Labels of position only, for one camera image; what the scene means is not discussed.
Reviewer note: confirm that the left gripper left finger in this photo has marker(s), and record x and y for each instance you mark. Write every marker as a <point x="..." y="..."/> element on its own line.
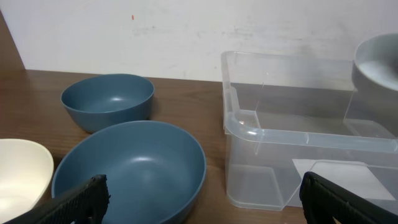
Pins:
<point x="86" y="203"/>

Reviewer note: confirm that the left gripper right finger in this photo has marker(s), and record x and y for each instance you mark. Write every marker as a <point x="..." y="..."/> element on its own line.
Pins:
<point x="324" y="202"/>

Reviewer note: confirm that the grey small bowl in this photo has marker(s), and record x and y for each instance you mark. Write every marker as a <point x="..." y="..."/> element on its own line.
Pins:
<point x="375" y="64"/>

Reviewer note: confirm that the clear plastic storage container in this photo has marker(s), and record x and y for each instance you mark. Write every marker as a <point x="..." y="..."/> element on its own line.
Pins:
<point x="286" y="115"/>

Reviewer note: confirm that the large cream bowl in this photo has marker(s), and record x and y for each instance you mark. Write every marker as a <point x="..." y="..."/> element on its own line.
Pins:
<point x="26" y="172"/>

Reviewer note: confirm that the near dark blue bowl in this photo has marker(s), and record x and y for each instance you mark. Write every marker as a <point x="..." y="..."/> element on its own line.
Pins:
<point x="154" y="171"/>

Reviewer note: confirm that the dark blue bowl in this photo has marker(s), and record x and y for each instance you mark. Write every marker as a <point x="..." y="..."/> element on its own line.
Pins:
<point x="99" y="102"/>
<point x="154" y="171"/>

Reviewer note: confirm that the far dark blue bowl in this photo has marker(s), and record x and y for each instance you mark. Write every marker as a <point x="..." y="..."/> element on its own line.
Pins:
<point x="99" y="102"/>

